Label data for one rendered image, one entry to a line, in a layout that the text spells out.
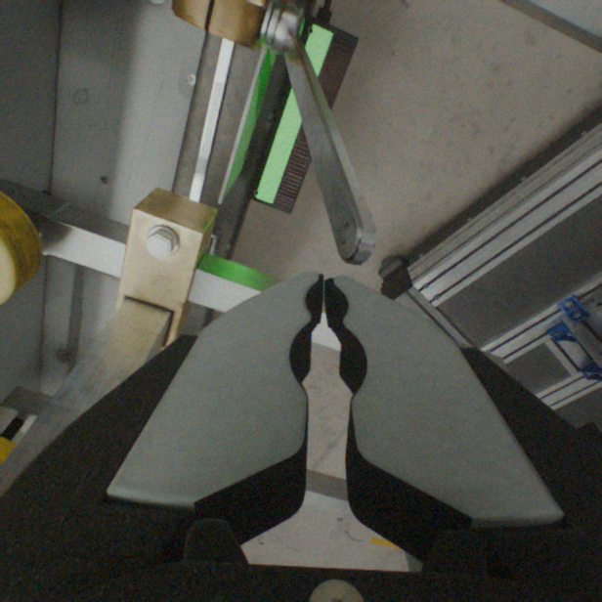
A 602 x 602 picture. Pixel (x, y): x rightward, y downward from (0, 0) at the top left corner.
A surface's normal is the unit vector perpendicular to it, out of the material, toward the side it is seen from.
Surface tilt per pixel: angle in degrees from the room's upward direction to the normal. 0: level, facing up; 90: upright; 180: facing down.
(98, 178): 0
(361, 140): 0
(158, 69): 0
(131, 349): 90
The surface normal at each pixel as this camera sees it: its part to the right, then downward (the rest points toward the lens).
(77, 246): -0.04, 0.53
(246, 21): 0.58, 0.62
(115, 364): 0.36, -0.78
